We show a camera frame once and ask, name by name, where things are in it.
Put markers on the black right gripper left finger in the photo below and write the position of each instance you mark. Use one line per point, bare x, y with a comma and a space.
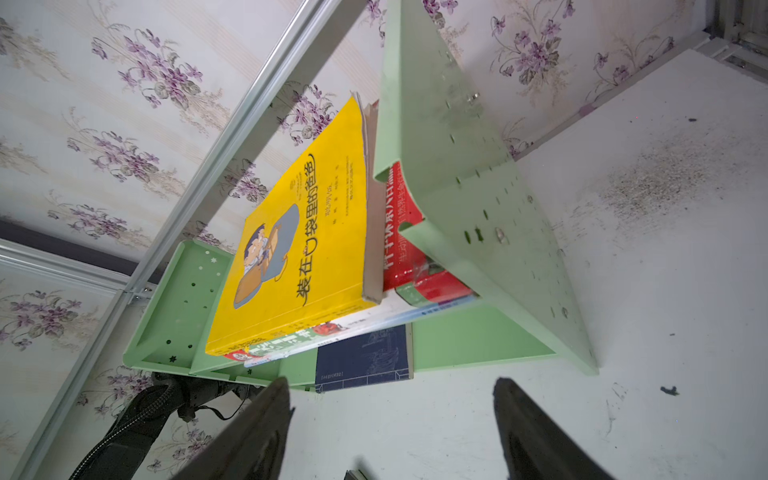
253, 445

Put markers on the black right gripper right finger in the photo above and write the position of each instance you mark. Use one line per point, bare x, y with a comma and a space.
534, 446

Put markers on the white blue swirl book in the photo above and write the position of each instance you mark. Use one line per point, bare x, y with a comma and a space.
392, 312

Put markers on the dark blue book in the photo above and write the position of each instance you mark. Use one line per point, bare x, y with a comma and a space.
375, 358

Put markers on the yellow book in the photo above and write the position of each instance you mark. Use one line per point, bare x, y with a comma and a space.
313, 250

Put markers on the green red nature book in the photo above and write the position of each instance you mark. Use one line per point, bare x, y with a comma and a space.
408, 273

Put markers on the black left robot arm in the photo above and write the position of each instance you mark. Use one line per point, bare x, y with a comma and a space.
132, 435

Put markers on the green wooden bookshelf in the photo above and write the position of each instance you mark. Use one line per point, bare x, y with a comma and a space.
480, 222

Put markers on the aluminium frame top bar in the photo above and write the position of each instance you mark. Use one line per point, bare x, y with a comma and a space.
304, 29

